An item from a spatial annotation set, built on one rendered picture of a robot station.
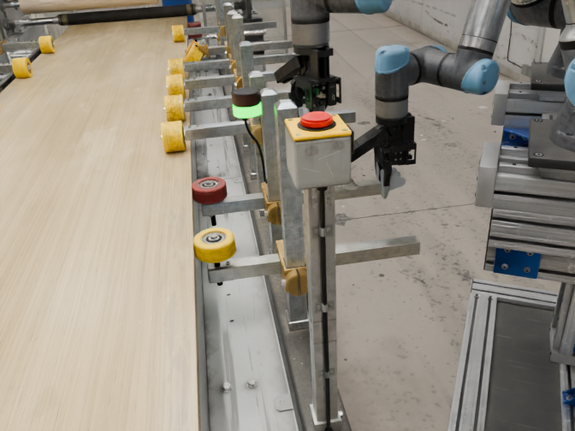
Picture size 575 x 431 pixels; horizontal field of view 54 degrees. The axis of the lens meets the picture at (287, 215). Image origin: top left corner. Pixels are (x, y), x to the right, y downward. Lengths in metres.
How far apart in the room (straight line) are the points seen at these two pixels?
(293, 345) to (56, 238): 0.52
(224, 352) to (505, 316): 1.11
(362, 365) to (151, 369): 1.36
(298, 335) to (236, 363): 0.16
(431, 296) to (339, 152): 1.81
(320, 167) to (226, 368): 0.64
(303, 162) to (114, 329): 0.42
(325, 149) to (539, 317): 1.51
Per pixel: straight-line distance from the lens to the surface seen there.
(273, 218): 1.27
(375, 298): 2.41
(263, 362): 1.22
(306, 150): 0.67
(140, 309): 0.95
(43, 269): 1.12
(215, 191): 1.28
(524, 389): 1.82
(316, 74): 1.12
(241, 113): 1.19
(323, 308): 0.81
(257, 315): 1.34
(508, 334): 1.99
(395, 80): 1.27
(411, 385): 2.06
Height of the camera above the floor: 1.45
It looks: 29 degrees down
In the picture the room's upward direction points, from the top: 3 degrees counter-clockwise
